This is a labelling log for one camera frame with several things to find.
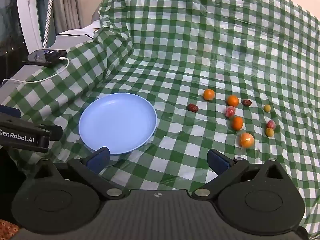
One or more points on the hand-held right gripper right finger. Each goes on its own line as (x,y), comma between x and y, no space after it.
(217,158)

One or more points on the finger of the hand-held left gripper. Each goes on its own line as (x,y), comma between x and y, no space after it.
(10,111)
(56,132)

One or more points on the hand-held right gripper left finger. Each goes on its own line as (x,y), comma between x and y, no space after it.
(98,158)

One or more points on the plastic-wrapped orange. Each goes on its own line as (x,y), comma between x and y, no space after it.
(246,140)
(237,123)

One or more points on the blue plastic plate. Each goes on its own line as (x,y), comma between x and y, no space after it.
(117,122)

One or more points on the dried red jujube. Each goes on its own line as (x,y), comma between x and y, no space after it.
(246,102)
(192,107)

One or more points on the small yellow-green fruit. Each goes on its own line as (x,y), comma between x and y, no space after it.
(267,108)
(269,131)

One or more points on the bare mandarin orange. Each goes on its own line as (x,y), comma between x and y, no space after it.
(209,94)
(233,100)

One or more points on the black smartphone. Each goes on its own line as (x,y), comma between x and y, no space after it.
(42,56)

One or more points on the patterned orange clothing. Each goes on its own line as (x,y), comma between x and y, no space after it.
(7,230)

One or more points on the teal curtain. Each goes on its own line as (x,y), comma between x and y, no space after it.
(42,5)

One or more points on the white printed cloth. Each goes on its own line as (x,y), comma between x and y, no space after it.
(93,26)

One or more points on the green white checked tablecloth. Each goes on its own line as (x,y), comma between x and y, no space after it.
(187,42)

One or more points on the grey curtain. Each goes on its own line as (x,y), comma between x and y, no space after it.
(67,5)

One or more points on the grey pillow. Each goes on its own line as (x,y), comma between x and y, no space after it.
(97,13)

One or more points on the white window frame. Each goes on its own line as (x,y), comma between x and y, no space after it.
(30,17)

